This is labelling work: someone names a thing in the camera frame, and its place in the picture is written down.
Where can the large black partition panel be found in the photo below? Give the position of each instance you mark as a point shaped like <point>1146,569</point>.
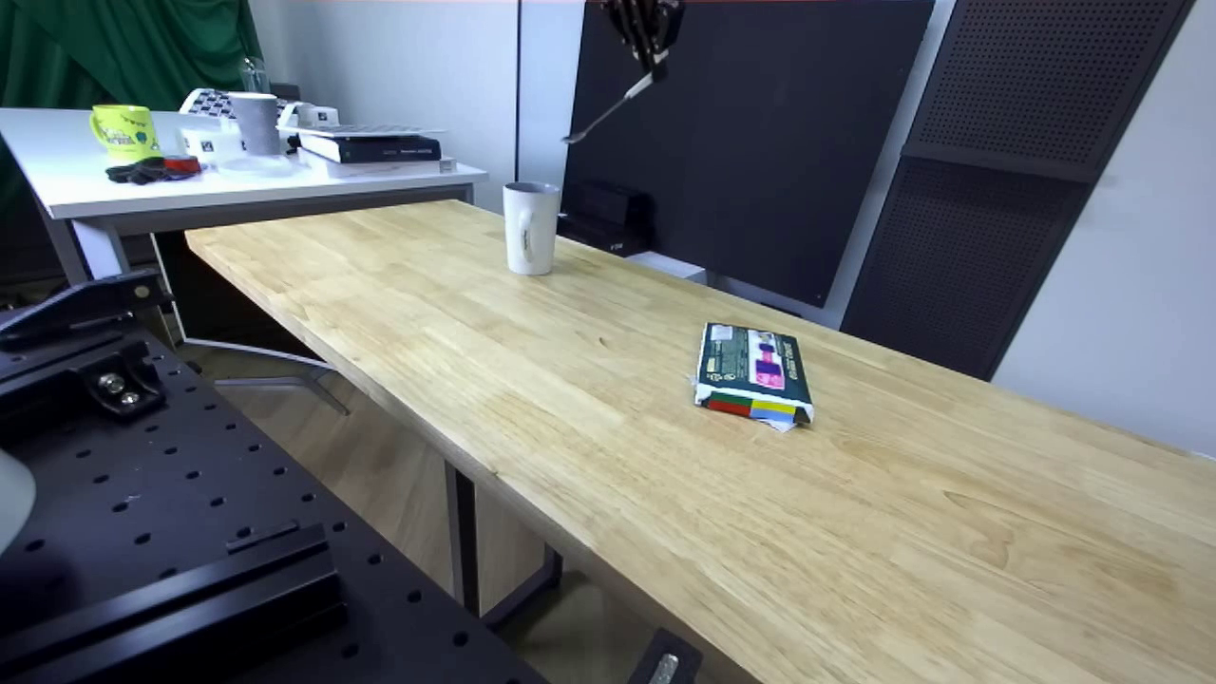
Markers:
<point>760,140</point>

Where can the black rail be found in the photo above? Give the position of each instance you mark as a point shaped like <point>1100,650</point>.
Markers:
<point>165,603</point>

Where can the colourful flat box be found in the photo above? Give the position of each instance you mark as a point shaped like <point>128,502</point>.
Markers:
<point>753,371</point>

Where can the grey white cup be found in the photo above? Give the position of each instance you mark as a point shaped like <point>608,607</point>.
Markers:
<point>259,124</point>

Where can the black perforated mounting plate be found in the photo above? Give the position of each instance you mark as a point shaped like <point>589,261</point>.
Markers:
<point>192,534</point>

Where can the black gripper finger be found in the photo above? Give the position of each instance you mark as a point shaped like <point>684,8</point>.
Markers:
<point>630,24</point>
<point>668,27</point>

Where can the dark mesh partition panel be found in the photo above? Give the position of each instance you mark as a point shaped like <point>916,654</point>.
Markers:
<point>1001,192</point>

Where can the small checkered white object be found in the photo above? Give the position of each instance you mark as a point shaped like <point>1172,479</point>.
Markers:
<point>207,116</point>

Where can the white ceramic mug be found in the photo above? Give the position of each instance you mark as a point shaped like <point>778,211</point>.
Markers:
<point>530,228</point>

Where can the white side table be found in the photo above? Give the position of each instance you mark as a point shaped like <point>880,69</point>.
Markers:
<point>192,192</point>

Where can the green curtain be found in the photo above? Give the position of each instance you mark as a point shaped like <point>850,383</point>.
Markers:
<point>121,50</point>

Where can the small black metal bracket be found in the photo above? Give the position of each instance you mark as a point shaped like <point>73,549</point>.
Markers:
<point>122,385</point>

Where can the black table leg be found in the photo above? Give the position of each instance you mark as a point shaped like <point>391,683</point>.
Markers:
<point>467,537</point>

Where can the silver frame post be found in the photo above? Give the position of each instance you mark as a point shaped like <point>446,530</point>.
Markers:
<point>888,154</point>

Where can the yellow cup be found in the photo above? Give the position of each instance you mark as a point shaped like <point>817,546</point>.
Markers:
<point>122,132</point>

